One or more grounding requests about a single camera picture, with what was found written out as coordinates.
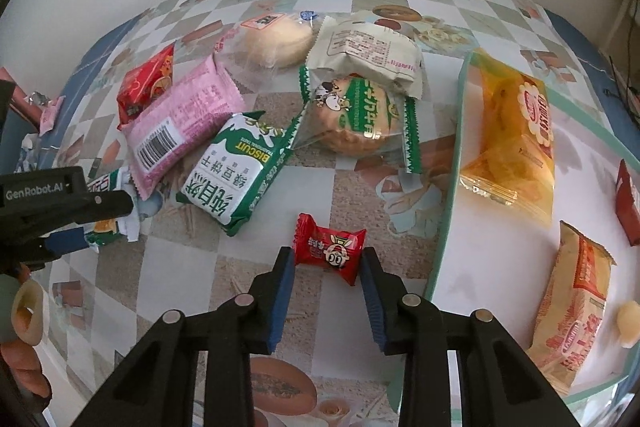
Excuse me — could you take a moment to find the green white sachet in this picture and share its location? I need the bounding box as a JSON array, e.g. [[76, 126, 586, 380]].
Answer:
[[84, 166, 141, 251]]

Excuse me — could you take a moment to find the orange snack packet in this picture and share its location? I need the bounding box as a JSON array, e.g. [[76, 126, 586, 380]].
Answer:
[[526, 221, 616, 397]]

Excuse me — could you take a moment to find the orange jelly cup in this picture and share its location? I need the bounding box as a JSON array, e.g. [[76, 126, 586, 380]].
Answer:
[[616, 300, 640, 349]]

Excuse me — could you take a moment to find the pink snack packet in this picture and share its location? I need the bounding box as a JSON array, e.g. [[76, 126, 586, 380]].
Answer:
[[122, 55, 245, 200]]

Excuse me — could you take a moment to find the green white biscuit packet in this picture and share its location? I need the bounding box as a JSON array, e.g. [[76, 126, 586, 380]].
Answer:
[[177, 112, 302, 237]]

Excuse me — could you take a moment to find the red candy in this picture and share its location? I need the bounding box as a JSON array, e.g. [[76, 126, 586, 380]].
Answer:
[[293, 213, 367, 286]]

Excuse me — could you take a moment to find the operator left hand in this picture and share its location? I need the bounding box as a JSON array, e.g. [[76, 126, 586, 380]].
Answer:
[[0, 263, 53, 413]]

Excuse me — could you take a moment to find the small pink sachet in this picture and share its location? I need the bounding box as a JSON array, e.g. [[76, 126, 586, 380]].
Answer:
[[39, 95, 66, 136]]

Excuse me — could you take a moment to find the white tray with teal rim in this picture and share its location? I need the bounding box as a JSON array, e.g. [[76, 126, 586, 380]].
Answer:
[[423, 57, 639, 407]]

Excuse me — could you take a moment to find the small red snack packet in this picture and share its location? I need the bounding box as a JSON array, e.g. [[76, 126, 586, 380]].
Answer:
[[116, 43, 175, 128]]

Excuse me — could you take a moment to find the red ketchup snack packet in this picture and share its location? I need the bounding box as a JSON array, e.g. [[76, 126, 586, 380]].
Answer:
[[615, 159, 640, 246]]

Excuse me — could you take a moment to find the yellow cake snack packet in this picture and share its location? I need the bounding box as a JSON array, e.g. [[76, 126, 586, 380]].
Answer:
[[460, 50, 555, 225]]

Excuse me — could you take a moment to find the checkered tablecloth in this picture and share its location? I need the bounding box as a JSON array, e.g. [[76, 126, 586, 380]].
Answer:
[[36, 0, 606, 426]]

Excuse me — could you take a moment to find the round pale bun packet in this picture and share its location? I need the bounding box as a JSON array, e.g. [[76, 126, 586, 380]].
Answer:
[[214, 11, 324, 86]]

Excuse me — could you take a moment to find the green striped biscuit packet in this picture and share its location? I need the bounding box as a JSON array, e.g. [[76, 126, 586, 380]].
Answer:
[[293, 65, 423, 174]]

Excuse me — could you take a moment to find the beige wrapped cake packet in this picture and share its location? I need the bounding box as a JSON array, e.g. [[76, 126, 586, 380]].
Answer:
[[306, 16, 425, 100]]

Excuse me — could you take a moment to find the black cable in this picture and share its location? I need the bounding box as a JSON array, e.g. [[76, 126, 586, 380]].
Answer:
[[602, 51, 640, 128]]

